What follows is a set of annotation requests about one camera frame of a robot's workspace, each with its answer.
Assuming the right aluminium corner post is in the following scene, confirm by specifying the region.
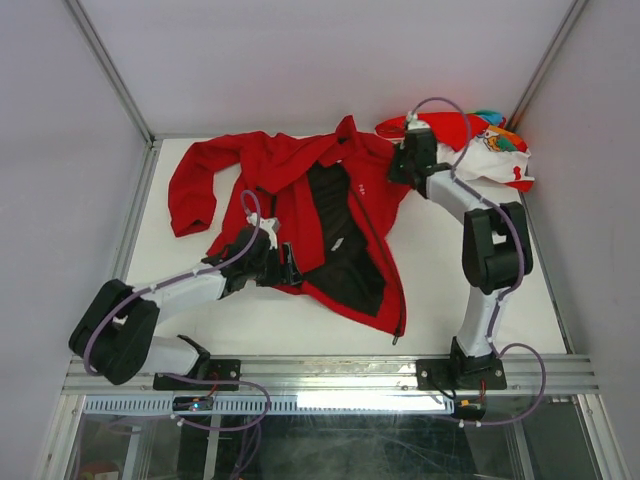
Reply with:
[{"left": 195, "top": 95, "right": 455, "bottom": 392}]
[{"left": 507, "top": 0, "right": 590, "bottom": 132}]

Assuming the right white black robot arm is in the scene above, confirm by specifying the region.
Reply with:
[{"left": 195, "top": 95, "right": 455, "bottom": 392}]
[{"left": 388, "top": 120, "right": 533, "bottom": 392}]

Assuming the left aluminium corner post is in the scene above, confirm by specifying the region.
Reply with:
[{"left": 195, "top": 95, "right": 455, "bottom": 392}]
[{"left": 62, "top": 0, "right": 155, "bottom": 144}]

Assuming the red white printed garment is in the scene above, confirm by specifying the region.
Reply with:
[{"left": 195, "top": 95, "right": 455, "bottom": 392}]
[{"left": 374, "top": 109, "right": 536, "bottom": 193}]

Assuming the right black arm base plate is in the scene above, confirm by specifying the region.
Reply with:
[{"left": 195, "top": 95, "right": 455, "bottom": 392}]
[{"left": 415, "top": 357, "right": 507, "bottom": 391}]

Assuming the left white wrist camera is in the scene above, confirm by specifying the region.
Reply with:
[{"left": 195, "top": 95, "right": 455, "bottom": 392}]
[{"left": 246, "top": 212, "right": 280, "bottom": 249}]

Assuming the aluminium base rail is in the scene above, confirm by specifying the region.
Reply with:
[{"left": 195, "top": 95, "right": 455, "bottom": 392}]
[{"left": 62, "top": 354, "right": 600, "bottom": 396}]

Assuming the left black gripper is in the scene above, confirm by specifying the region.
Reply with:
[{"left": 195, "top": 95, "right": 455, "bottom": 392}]
[{"left": 246, "top": 242, "right": 302, "bottom": 287}]

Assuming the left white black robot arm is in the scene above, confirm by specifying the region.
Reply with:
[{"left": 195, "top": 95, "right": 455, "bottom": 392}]
[{"left": 68, "top": 224, "right": 302, "bottom": 389}]

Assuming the slotted grey cable duct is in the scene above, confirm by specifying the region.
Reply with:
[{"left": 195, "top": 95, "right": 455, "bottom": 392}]
[{"left": 84, "top": 391, "right": 454, "bottom": 416}]

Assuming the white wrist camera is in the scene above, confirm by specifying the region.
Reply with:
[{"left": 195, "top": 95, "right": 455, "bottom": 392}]
[
  {"left": 404, "top": 112, "right": 430, "bottom": 132},
  {"left": 246, "top": 212, "right": 280, "bottom": 249}
]

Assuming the red zip jacket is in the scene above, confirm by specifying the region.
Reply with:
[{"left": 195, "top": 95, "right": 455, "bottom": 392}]
[{"left": 168, "top": 116, "right": 409, "bottom": 339}]

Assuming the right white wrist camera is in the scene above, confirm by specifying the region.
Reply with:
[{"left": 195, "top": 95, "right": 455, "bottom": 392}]
[{"left": 404, "top": 112, "right": 430, "bottom": 132}]

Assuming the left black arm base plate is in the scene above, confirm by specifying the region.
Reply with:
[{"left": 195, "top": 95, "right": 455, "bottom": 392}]
[{"left": 152, "top": 357, "right": 242, "bottom": 392}]

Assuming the aluminium corner post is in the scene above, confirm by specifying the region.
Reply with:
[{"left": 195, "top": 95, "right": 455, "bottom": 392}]
[
  {"left": 62, "top": 0, "right": 155, "bottom": 144},
  {"left": 507, "top": 0, "right": 590, "bottom": 132}
]

